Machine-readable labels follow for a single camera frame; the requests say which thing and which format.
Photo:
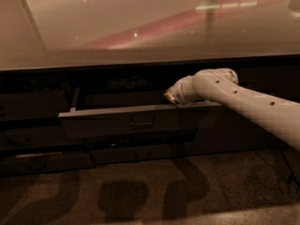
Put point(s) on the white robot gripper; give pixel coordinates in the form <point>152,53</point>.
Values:
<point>177,93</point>

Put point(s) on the dark drawer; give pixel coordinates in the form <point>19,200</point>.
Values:
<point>121,114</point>
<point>45,163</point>
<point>137,153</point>
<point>21,106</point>
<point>34,137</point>

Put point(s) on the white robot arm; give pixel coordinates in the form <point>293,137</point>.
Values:
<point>276,115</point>

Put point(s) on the dark cabinet door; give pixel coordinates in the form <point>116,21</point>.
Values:
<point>233,131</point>

